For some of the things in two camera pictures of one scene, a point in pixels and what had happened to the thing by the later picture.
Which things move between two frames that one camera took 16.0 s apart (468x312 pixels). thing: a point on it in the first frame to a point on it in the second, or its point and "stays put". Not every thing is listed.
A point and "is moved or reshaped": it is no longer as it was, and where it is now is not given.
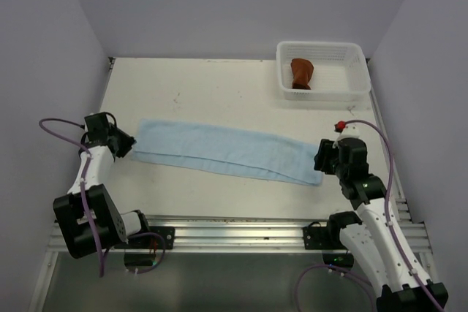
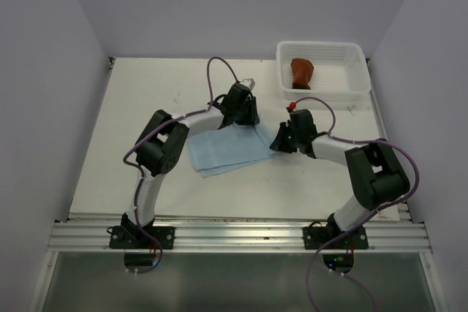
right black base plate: [320, 237] stays put
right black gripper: [321, 158] to [278, 144]
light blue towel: [227, 148] is moved or reshaped
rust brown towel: [301, 70] stays put
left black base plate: [151, 242] stays put
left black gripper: [127, 142] to [252, 118]
